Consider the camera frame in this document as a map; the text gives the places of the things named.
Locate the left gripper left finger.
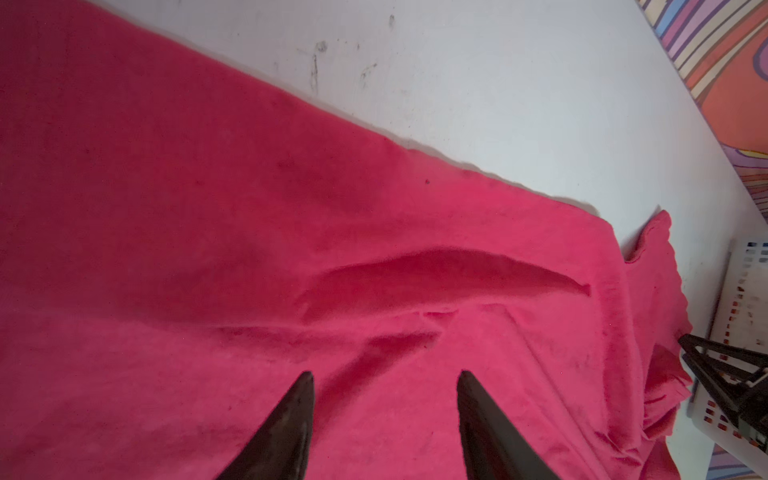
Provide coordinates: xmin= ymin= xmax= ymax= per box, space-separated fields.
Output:
xmin=217 ymin=371 xmax=315 ymax=480

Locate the white plastic laundry basket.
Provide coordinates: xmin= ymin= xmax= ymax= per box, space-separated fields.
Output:
xmin=689 ymin=234 xmax=767 ymax=479

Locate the magenta pink t shirt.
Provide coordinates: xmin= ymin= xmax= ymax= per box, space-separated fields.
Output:
xmin=1 ymin=1 xmax=691 ymax=479

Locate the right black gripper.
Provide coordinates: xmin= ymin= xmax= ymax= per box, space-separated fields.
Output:
xmin=678 ymin=334 xmax=767 ymax=450

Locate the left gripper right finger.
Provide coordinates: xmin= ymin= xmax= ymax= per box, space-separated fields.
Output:
xmin=457 ymin=370 xmax=558 ymax=480

